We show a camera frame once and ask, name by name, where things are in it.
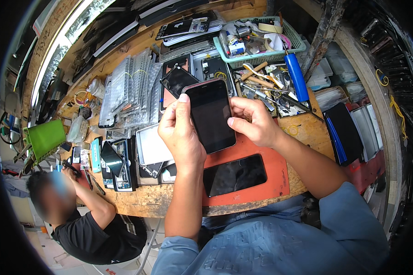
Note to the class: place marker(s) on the fluorescent tube light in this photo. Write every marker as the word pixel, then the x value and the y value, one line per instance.
pixel 55 55

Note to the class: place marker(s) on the black smartphone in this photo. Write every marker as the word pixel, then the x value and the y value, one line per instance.
pixel 210 117

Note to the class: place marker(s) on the metal tweezers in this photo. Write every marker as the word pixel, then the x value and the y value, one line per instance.
pixel 94 182

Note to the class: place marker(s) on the stack of black and white boxes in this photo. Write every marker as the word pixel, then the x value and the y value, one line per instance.
pixel 351 132

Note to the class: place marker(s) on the phone frame with copper back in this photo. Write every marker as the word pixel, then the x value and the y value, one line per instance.
pixel 167 99

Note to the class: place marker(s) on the bundle of rubber bands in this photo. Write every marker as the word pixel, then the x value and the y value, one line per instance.
pixel 82 98

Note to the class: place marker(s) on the pile of disassembled phones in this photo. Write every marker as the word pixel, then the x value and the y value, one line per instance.
pixel 120 165

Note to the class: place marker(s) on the black hand tool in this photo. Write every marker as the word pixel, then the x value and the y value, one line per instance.
pixel 71 168

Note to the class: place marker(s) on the phone frame with rubber band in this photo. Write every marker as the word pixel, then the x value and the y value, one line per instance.
pixel 215 67

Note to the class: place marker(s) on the black phone display panel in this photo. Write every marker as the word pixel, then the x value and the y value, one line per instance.
pixel 177 79

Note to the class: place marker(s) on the person's legs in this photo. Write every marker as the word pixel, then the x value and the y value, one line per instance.
pixel 251 213

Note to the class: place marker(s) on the pile of bubble-wrapped screens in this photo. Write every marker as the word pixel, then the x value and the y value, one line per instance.
pixel 130 92

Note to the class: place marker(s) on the tray of hand tools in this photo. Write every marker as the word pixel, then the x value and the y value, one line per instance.
pixel 265 89

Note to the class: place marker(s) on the stack of opened phones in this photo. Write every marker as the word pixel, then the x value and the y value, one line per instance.
pixel 189 29

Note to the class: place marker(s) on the black phone screen glass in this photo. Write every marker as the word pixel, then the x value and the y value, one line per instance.
pixel 234 175

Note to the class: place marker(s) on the teal phone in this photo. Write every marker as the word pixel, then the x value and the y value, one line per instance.
pixel 96 154

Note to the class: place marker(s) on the orange work mat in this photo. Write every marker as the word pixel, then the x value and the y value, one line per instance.
pixel 261 151

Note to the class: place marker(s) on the person's left hand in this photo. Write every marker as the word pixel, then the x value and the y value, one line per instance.
pixel 180 137

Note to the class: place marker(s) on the small black phone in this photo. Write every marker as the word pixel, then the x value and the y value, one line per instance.
pixel 76 154

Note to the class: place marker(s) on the stack of white packets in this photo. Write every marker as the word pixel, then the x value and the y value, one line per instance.
pixel 330 98

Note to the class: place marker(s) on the wooden post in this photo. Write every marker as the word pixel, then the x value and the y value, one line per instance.
pixel 321 37

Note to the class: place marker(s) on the silver phone back frame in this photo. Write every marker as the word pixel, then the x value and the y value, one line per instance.
pixel 151 146

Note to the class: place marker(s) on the stack of black panels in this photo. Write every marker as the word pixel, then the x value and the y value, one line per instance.
pixel 106 41

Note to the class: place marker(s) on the person's right hand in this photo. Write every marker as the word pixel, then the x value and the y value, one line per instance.
pixel 261 127

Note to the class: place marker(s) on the yellow rubber band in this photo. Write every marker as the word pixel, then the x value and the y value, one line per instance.
pixel 293 130
pixel 309 128

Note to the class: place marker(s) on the green plastic bin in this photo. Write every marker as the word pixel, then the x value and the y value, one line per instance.
pixel 46 139

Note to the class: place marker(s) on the green plastic basket of supplies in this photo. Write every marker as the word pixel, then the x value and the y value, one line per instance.
pixel 261 41

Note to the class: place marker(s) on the rack of phones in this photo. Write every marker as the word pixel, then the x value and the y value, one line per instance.
pixel 395 68

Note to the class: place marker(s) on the clear plastic bag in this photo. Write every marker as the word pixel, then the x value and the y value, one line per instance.
pixel 77 130

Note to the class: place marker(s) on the person's body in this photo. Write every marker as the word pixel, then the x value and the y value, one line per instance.
pixel 278 244

